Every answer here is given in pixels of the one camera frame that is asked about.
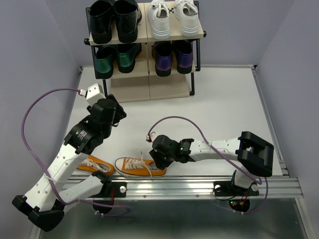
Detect green loafer one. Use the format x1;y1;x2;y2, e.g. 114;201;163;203
95;45;116;79
116;43;142;73

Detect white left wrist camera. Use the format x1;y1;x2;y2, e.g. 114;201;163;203
85;83;105;106

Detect orange sneaker one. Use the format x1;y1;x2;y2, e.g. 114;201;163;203
114;154;167;180
77;155;115;176

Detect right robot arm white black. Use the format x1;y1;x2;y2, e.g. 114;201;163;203
150;131;274;197

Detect purple loafer one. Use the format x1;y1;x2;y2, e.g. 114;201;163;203
152;41;173;77
172;40;193;74

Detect black loafer one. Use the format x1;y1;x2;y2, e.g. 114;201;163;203
114;0;142;43
89;0;115;44

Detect green loafer right one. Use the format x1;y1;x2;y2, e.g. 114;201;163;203
116;43;142;73

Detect beige black-framed shoe shelf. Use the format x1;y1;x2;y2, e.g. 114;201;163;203
92;2;206;103

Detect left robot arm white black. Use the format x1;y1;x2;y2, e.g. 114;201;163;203
12;95;127;232

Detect black loafer right one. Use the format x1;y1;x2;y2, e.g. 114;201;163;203
114;0;142;43

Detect black loafer left one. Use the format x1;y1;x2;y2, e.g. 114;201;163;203
89;0;115;44

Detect green loafer left one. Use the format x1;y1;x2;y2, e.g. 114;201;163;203
95;45;116;79

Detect white sneaker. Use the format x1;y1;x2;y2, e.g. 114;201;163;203
174;0;199;37
147;0;170;40

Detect aluminium mounting rail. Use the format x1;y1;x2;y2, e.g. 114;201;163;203
112;176;304;201

